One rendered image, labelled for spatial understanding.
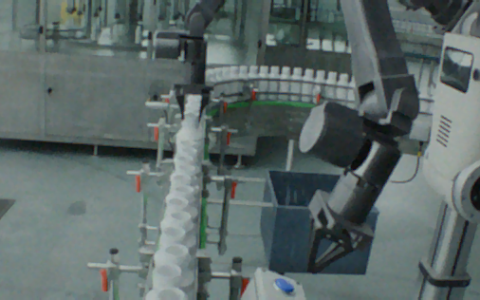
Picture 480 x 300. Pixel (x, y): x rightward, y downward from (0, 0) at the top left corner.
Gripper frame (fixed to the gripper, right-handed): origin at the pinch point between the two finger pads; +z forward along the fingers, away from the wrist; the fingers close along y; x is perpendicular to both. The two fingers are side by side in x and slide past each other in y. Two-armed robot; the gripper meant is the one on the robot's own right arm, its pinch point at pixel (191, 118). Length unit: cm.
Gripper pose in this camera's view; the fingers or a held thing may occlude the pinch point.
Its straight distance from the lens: 131.0
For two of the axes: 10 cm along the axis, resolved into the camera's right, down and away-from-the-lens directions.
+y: -10.0, -0.7, -0.7
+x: 0.5, 3.0, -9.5
